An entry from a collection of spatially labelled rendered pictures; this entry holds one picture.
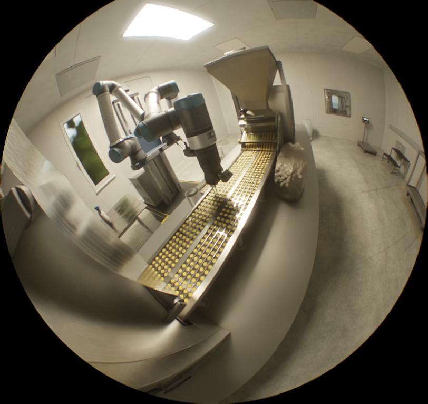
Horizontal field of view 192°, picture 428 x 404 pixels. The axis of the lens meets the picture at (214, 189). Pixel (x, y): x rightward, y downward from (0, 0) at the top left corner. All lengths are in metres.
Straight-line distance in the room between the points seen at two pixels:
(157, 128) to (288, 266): 0.66
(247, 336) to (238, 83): 1.06
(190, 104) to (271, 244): 0.54
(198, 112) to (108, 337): 0.45
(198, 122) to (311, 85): 4.20
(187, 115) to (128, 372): 0.45
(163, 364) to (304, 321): 1.25
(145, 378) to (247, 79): 0.89
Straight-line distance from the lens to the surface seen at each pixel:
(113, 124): 1.15
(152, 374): 0.18
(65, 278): 0.21
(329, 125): 4.61
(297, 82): 4.39
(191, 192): 0.74
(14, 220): 0.15
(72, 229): 0.18
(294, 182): 0.57
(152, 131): 0.48
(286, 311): 0.48
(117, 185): 2.62
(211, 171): 0.42
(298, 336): 1.39
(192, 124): 0.36
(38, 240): 0.22
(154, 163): 1.63
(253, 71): 0.73
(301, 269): 0.51
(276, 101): 1.04
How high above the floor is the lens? 1.27
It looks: 36 degrees down
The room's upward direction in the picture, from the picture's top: 21 degrees counter-clockwise
